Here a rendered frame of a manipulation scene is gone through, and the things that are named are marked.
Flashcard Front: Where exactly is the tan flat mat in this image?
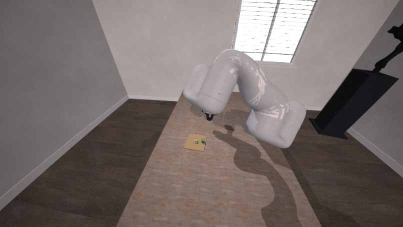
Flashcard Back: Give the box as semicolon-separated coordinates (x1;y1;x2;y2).
184;133;207;152

